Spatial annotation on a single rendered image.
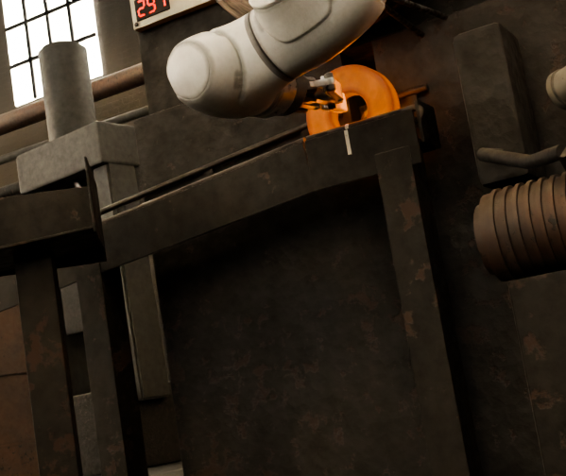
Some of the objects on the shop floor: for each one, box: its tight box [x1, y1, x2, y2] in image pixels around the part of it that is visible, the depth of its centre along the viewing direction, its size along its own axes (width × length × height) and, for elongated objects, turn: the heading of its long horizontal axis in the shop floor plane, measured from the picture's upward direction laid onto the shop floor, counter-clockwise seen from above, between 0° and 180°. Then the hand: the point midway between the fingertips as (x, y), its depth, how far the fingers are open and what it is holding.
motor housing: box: [473, 163, 566, 476], centre depth 131 cm, size 13×22×54 cm, turn 16°
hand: (333, 101), depth 160 cm, fingers closed
